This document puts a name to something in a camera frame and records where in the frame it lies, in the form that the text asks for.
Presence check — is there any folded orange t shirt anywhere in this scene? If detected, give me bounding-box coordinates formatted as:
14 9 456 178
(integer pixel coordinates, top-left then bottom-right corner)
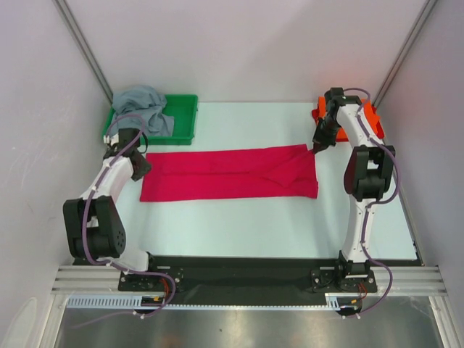
314 96 381 141

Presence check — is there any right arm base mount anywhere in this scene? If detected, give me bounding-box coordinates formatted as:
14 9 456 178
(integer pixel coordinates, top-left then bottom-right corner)
310 268 378 294

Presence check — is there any aluminium front extrusion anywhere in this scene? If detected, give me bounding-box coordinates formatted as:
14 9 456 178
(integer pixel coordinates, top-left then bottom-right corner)
51 266 447 297

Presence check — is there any aluminium frame post left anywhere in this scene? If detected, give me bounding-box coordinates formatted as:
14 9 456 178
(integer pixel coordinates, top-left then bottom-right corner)
52 0 113 103

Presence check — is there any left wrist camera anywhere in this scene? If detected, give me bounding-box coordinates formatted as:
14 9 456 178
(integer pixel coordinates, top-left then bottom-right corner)
103 128 148 149

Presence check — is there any crimson red t shirt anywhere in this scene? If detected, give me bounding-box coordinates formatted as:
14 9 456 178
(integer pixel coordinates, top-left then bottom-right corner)
140 144 318 202

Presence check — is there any aluminium frame post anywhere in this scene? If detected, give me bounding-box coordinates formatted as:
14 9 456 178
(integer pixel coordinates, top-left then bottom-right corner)
373 0 439 107
52 0 113 103

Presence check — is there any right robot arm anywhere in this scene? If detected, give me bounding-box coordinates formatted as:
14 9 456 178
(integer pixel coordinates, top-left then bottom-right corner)
312 93 394 291

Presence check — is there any green plastic bin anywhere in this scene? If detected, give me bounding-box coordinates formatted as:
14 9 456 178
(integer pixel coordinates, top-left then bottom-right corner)
102 94 198 145

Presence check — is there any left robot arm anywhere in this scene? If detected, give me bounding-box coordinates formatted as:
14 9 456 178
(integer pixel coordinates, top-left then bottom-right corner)
62 148 160 290

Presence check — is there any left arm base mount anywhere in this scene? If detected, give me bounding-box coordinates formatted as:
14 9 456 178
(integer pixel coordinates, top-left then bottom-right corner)
117 267 183 292

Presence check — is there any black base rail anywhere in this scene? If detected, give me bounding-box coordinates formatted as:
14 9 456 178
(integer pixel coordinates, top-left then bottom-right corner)
144 256 421 299

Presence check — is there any crumpled grey t shirt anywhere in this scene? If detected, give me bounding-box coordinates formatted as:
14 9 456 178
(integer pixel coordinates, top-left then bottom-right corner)
107 85 175 137

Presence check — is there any white slotted cable duct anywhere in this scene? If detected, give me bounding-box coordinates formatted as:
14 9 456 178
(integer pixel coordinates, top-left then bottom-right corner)
67 293 360 311

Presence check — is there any aluminium frame post right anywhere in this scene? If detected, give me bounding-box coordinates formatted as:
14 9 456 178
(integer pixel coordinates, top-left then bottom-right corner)
373 0 439 107

